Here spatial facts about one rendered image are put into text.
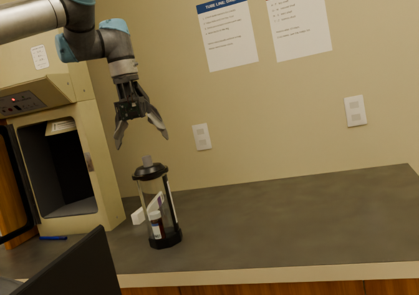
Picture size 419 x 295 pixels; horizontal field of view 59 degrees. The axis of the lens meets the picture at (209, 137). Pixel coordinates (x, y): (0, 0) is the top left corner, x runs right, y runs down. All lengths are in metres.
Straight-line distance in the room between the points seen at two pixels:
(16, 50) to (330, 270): 1.21
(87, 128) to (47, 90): 0.18
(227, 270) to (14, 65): 1.02
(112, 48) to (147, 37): 0.65
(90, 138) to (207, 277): 0.66
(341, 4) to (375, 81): 0.31
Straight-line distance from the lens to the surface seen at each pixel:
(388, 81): 1.52
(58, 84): 1.28
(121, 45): 1.04
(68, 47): 1.00
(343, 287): 0.95
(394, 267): 0.90
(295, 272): 0.90
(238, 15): 1.55
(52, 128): 1.45
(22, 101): 1.39
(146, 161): 1.08
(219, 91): 1.56
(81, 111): 1.35
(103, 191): 1.38
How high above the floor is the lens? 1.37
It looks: 8 degrees down
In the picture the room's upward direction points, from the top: 12 degrees counter-clockwise
